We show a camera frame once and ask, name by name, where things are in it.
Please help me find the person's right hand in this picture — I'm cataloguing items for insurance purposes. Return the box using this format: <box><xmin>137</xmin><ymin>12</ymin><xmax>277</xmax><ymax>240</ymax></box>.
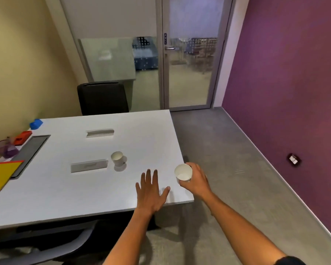
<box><xmin>179</xmin><ymin>162</ymin><xmax>213</xmax><ymax>202</ymax></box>

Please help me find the person's left hand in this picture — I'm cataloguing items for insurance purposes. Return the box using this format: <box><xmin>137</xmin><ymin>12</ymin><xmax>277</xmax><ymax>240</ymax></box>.
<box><xmin>135</xmin><ymin>169</ymin><xmax>171</xmax><ymax>216</ymax></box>

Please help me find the white paper cup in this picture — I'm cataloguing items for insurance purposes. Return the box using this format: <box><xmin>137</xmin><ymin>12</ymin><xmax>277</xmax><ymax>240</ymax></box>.
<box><xmin>174</xmin><ymin>163</ymin><xmax>193</xmax><ymax>185</ymax></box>
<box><xmin>110</xmin><ymin>151</ymin><xmax>128</xmax><ymax>167</ymax></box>

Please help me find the blue tape dispenser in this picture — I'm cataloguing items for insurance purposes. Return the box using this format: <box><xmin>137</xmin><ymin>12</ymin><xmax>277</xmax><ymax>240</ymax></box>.
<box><xmin>29</xmin><ymin>118</ymin><xmax>44</xmax><ymax>130</ymax></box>

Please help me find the red stapler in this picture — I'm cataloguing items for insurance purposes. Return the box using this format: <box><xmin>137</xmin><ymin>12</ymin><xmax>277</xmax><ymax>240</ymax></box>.
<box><xmin>13</xmin><ymin>130</ymin><xmax>33</xmax><ymax>146</ymax></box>

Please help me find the purple mesh pen cup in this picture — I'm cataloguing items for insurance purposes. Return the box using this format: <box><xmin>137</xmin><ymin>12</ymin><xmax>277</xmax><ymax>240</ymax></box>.
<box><xmin>0</xmin><ymin>137</ymin><xmax>19</xmax><ymax>159</ymax></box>

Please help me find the yellow notepad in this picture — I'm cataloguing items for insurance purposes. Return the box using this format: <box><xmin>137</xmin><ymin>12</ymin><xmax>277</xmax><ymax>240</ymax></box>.
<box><xmin>0</xmin><ymin>160</ymin><xmax>25</xmax><ymax>194</ymax></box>

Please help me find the person's left forearm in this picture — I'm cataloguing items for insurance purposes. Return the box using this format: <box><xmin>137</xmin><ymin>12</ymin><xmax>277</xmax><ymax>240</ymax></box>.
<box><xmin>102</xmin><ymin>207</ymin><xmax>154</xmax><ymax>265</ymax></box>

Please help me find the person's right forearm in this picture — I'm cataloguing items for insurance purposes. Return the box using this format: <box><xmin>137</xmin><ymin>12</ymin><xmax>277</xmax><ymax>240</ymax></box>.
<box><xmin>202</xmin><ymin>191</ymin><xmax>287</xmax><ymax>265</ymax></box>

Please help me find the person's black right sleeve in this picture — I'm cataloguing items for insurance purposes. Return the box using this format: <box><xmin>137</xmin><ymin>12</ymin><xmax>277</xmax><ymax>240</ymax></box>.
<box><xmin>274</xmin><ymin>255</ymin><xmax>307</xmax><ymax>265</ymax></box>

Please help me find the clear acrylic name sign holder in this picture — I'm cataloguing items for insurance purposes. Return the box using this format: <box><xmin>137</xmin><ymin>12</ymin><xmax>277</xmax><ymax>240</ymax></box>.
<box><xmin>70</xmin><ymin>159</ymin><xmax>109</xmax><ymax>174</ymax></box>
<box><xmin>85</xmin><ymin>128</ymin><xmax>115</xmax><ymax>139</ymax></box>

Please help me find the black mesh office chair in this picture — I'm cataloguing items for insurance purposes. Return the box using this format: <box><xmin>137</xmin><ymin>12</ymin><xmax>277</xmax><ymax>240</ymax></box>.
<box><xmin>0</xmin><ymin>220</ymin><xmax>101</xmax><ymax>265</ymax></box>
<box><xmin>77</xmin><ymin>81</ymin><xmax>130</xmax><ymax>117</ymax></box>

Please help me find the blue cabinet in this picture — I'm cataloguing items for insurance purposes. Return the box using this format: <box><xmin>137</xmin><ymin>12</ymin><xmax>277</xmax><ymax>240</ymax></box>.
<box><xmin>132</xmin><ymin>36</ymin><xmax>159</xmax><ymax>71</ymax></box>

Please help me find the black wall socket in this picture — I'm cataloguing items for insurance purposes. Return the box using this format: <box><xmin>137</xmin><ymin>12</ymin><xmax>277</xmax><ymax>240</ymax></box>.
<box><xmin>287</xmin><ymin>152</ymin><xmax>302</xmax><ymax>167</ymax></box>

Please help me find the glass partition with grey frame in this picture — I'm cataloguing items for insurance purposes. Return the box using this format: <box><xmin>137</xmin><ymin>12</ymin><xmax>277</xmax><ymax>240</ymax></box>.
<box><xmin>43</xmin><ymin>0</ymin><xmax>237</xmax><ymax>113</ymax></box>

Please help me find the grey table cable hatch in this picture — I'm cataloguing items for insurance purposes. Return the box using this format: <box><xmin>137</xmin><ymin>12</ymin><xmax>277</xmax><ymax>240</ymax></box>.
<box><xmin>10</xmin><ymin>134</ymin><xmax>51</xmax><ymax>180</ymax></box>

